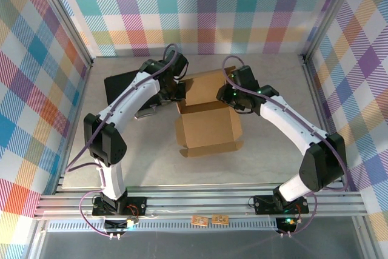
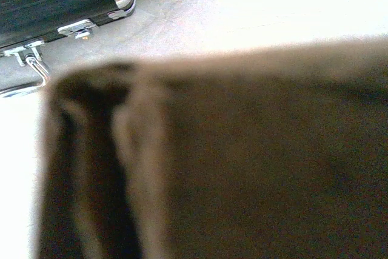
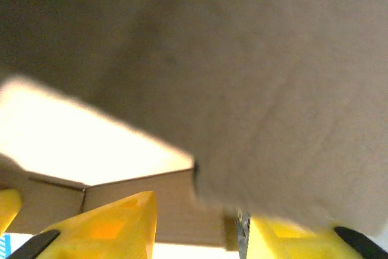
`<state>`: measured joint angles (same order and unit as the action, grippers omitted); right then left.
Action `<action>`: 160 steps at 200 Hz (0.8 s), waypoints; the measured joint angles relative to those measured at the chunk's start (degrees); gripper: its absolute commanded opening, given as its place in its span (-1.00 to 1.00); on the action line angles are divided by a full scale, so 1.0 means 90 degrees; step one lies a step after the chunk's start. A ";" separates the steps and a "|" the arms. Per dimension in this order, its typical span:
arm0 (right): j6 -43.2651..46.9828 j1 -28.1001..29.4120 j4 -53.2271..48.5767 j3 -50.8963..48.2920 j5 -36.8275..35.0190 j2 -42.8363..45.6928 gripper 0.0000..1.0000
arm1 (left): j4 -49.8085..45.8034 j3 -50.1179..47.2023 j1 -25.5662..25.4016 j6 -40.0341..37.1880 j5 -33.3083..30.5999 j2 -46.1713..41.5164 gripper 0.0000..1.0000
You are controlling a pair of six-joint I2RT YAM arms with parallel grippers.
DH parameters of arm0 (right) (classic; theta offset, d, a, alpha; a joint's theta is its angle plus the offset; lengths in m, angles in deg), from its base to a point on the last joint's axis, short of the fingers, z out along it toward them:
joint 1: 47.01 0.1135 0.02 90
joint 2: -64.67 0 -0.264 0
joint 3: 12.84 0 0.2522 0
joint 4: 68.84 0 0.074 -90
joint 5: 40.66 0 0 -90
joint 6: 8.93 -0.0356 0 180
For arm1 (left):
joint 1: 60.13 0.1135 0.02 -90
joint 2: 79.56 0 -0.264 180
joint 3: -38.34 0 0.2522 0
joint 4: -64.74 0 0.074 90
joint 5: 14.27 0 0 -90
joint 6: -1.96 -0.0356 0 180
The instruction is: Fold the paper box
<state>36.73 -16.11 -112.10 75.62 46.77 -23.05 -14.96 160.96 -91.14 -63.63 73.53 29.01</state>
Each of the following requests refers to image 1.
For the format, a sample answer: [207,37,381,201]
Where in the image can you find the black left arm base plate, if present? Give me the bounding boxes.
[92,197,148,218]

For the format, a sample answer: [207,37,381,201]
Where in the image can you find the aluminium side rail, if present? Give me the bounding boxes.
[301,55,352,184]
[54,58,95,195]

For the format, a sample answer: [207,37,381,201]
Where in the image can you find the small orange circuit board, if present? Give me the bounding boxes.
[190,215,209,227]
[211,214,230,226]

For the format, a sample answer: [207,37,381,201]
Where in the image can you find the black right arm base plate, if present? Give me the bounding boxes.
[253,193,310,215]

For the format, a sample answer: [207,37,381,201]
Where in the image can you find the aluminium corner post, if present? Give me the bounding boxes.
[301,0,363,66]
[29,0,95,67]

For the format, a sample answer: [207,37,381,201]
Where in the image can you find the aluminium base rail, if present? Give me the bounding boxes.
[33,184,369,220]

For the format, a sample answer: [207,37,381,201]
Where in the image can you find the brown cardboard box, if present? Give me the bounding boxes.
[175,66,245,159]

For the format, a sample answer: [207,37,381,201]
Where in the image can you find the small black electronics bracket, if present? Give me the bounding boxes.
[104,216,140,240]

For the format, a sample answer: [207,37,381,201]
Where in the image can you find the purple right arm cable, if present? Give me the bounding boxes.
[222,55,349,237]

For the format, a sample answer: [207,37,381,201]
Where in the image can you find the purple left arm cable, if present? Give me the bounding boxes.
[65,43,179,237]

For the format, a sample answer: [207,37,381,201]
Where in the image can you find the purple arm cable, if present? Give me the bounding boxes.
[65,43,179,237]
[222,55,349,237]

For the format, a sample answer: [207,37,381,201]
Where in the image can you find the black case with metal latches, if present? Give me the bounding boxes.
[104,69,166,119]

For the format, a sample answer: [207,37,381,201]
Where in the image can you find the grey slotted cable duct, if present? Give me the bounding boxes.
[45,221,279,232]

